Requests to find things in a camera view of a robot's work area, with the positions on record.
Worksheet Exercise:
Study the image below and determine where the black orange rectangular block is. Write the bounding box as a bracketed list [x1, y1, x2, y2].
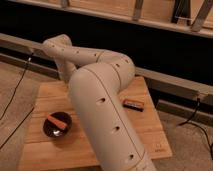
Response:
[123, 99, 144, 112]

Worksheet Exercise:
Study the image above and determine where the dark brown bowl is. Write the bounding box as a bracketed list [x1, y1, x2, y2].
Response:
[43, 112, 72, 138]

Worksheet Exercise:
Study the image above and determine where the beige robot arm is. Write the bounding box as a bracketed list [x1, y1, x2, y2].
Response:
[42, 34, 157, 171]

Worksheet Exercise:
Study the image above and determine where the black cable right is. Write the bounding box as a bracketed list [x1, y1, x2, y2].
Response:
[177, 97, 213, 158]

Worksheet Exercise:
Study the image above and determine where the black cable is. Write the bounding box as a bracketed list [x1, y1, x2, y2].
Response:
[0, 106, 36, 150]
[177, 97, 213, 158]
[0, 52, 35, 120]

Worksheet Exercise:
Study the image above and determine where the black cable lower left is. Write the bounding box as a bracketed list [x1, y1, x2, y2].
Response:
[0, 106, 36, 150]

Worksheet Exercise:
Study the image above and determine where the orange stick in bowl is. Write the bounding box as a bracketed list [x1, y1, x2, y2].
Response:
[47, 115, 67, 130]

